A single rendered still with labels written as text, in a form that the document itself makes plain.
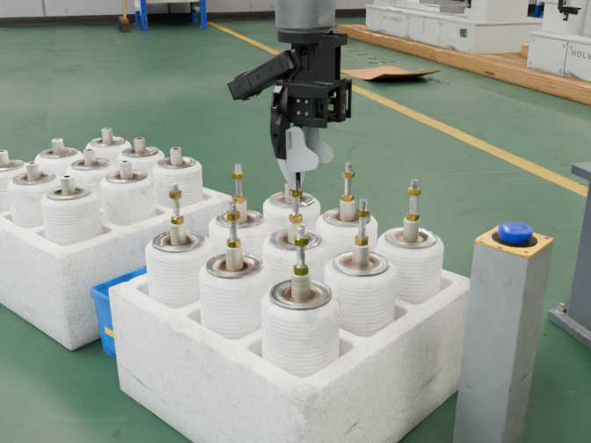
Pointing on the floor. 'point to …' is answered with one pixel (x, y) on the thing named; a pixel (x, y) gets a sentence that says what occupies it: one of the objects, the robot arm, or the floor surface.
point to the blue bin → (100, 294)
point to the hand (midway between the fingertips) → (291, 177)
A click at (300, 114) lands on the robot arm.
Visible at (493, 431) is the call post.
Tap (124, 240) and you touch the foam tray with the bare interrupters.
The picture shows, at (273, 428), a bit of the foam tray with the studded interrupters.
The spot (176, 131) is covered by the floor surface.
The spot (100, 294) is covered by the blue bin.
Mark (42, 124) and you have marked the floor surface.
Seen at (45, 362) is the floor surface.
